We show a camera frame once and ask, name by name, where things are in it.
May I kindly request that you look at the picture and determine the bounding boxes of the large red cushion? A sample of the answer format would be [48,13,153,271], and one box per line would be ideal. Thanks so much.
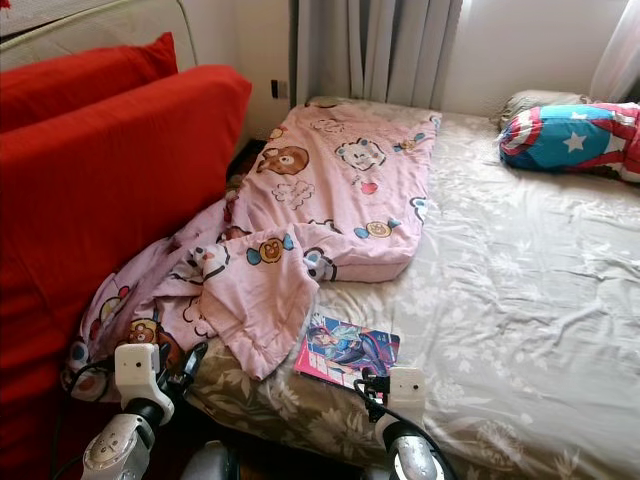
[0,65,253,480]

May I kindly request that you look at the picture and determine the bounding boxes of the beige floral pillow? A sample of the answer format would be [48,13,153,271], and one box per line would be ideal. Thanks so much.
[500,90,596,129]

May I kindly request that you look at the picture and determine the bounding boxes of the white green quilted mattress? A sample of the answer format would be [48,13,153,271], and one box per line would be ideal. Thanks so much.
[0,0,199,71]

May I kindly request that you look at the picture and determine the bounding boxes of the pink cartoon print blanket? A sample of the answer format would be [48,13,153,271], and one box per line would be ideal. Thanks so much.
[65,100,444,401]

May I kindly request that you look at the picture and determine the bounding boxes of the colourful anime magazine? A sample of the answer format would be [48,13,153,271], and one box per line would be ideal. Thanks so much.
[294,313,401,391]

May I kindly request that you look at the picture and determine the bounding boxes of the silver robot leg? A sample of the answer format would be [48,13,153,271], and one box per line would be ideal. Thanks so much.
[182,440,243,480]

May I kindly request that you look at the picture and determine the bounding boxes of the small red pillow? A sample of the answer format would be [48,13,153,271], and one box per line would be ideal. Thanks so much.
[0,32,179,106]

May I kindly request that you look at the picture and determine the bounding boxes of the red white blue star bolster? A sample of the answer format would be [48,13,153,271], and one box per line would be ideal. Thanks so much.
[498,102,640,184]

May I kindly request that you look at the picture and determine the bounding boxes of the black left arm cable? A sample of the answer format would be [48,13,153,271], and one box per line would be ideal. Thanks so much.
[50,360,121,480]

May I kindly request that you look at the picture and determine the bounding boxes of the grey pleated curtain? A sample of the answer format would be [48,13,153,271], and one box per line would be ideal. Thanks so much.
[588,20,640,104]
[295,0,464,109]

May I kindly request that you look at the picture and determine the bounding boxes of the bed with beige floral sheet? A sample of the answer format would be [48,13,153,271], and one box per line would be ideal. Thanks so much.
[190,97,640,480]

